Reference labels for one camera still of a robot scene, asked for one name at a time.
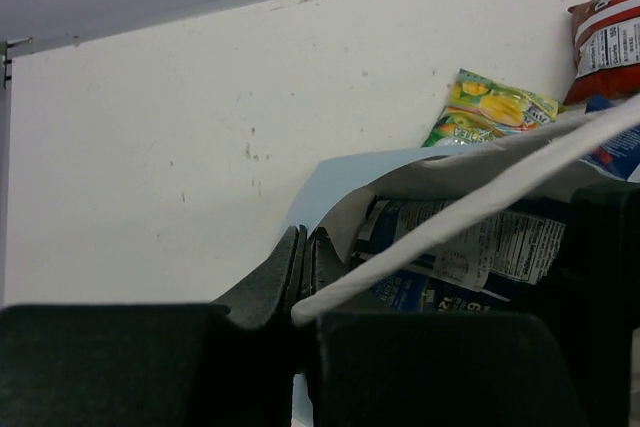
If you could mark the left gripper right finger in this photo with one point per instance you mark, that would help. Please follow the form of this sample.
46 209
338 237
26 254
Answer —
369 366

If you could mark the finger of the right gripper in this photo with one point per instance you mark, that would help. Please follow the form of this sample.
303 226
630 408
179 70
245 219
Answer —
589 298

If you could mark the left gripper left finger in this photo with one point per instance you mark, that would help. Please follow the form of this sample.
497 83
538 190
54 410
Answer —
226 362

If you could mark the dark blue snack bar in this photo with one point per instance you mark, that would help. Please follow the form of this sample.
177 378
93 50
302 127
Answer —
484 267

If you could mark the blue white snack bag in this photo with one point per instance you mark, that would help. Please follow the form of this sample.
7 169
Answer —
619 156

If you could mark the light blue paper bag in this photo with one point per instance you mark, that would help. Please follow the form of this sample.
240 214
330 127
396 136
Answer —
368 201

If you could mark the yellow green Fox's candy bag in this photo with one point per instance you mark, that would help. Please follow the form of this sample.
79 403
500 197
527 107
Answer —
480 110

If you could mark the red snack mix bag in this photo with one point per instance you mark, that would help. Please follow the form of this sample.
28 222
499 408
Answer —
605 35

